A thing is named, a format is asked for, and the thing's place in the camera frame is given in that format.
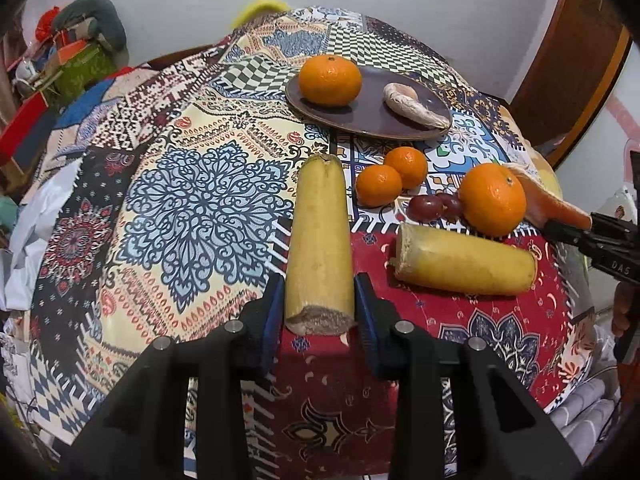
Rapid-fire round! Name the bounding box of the red plastic bag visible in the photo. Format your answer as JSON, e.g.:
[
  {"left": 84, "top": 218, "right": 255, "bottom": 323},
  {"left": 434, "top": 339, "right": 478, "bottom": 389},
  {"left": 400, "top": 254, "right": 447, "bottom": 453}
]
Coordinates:
[{"left": 35, "top": 7, "right": 62, "bottom": 40}]

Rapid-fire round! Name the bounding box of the large orange with stem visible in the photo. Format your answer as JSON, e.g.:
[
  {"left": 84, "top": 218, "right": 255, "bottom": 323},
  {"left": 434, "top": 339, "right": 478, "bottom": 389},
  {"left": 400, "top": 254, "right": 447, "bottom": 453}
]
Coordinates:
[{"left": 458, "top": 162, "right": 527, "bottom": 237}]

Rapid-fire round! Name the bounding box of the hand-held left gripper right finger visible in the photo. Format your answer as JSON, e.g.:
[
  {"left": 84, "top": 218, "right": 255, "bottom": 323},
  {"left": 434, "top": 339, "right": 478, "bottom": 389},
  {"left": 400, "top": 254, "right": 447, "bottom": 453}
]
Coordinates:
[{"left": 352, "top": 272, "right": 583, "bottom": 480}]

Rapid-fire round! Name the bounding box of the red grape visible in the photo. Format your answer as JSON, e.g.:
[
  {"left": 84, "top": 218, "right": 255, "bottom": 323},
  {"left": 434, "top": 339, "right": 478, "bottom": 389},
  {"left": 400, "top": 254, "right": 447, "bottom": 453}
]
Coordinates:
[
  {"left": 407, "top": 195, "right": 445, "bottom": 222},
  {"left": 437, "top": 192, "right": 463, "bottom": 221}
]

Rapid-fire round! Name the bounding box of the long yellow banana piece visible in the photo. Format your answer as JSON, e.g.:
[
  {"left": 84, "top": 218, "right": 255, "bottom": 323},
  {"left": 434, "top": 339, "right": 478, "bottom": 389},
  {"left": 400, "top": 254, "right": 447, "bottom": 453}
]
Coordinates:
[{"left": 284, "top": 154, "right": 357, "bottom": 336}]

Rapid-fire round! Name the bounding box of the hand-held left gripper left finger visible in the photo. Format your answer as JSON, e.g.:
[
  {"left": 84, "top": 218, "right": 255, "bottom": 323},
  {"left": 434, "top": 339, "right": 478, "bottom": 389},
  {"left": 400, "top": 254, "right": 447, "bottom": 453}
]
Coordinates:
[{"left": 60, "top": 272, "right": 288, "bottom": 480}]

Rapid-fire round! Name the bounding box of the patterned patchwork tablecloth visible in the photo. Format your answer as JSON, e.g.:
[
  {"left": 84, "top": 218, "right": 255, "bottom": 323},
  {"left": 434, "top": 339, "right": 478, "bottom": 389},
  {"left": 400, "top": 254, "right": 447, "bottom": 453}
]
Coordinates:
[{"left": 10, "top": 6, "right": 601, "bottom": 480}]

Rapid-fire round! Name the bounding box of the red box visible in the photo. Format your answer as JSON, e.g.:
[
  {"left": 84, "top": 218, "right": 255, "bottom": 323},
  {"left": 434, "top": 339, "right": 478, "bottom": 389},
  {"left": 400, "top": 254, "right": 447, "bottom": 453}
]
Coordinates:
[{"left": 0, "top": 92, "right": 57, "bottom": 163}]

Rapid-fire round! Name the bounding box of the orange box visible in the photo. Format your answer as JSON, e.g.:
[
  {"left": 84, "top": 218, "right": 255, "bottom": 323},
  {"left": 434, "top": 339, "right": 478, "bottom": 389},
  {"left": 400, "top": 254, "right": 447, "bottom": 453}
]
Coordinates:
[{"left": 56, "top": 39, "right": 90, "bottom": 65}]

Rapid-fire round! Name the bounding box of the brown wooden door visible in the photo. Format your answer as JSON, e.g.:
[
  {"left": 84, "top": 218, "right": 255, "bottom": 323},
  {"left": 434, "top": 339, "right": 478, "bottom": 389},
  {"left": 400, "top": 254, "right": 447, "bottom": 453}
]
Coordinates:
[{"left": 510, "top": 0, "right": 633, "bottom": 168}]

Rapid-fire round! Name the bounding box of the green bag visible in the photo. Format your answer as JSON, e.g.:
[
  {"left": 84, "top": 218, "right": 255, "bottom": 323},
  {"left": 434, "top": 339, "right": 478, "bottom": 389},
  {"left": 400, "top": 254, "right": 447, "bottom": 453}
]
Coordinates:
[{"left": 52, "top": 42, "right": 120, "bottom": 103}]

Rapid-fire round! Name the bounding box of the white crumpled paper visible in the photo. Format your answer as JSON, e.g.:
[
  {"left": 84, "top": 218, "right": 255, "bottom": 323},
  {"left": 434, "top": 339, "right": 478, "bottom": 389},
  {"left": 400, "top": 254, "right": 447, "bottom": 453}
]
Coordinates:
[{"left": 0, "top": 160, "right": 76, "bottom": 311}]

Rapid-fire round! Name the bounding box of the short yellow banana piece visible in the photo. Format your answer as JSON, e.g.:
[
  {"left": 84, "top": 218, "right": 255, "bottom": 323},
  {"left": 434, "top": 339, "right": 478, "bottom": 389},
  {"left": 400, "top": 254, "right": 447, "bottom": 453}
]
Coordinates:
[{"left": 390, "top": 223, "right": 538, "bottom": 296}]

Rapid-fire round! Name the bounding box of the small mandarin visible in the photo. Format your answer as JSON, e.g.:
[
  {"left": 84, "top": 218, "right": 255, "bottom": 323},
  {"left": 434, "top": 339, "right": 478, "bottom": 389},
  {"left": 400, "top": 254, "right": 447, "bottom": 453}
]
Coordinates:
[
  {"left": 355, "top": 164, "right": 403, "bottom": 208},
  {"left": 384, "top": 146, "right": 429, "bottom": 191}
]

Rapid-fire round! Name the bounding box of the tan peeled fruit piece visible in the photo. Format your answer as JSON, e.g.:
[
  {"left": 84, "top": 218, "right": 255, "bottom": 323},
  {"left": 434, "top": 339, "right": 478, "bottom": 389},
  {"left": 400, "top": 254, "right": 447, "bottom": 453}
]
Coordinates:
[{"left": 383, "top": 82, "right": 451, "bottom": 129}]

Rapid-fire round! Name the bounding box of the brown round plate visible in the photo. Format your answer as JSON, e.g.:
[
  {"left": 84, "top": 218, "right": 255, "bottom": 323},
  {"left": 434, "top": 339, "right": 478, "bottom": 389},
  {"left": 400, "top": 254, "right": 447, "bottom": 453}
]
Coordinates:
[{"left": 285, "top": 64, "right": 453, "bottom": 142}]

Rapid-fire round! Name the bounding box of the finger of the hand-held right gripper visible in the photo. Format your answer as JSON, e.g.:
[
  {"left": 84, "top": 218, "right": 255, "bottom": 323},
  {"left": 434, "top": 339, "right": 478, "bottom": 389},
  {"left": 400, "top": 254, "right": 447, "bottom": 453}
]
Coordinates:
[
  {"left": 542, "top": 217, "right": 601, "bottom": 261},
  {"left": 589, "top": 212, "right": 640, "bottom": 248}
]

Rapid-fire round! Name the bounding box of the blue patchwork quilt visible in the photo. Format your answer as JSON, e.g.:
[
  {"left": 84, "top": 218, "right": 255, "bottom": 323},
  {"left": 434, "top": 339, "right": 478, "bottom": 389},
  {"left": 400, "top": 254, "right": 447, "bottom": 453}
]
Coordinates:
[{"left": 52, "top": 67, "right": 151, "bottom": 133}]

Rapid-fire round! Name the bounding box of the yellow foam chair back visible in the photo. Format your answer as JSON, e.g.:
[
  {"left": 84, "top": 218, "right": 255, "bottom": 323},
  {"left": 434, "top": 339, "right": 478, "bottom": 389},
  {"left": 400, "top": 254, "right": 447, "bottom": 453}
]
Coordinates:
[{"left": 230, "top": 0, "right": 291, "bottom": 27}]

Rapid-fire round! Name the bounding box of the person's right hand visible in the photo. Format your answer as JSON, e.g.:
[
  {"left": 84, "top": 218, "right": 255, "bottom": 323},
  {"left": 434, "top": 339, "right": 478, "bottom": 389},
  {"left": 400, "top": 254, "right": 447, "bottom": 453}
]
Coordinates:
[{"left": 612, "top": 284, "right": 633, "bottom": 338}]

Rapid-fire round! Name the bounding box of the salmon orange carrot piece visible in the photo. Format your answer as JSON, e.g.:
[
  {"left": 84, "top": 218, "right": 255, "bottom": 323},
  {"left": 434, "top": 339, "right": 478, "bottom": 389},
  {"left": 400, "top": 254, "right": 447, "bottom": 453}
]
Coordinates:
[{"left": 502, "top": 162, "right": 593, "bottom": 231}]

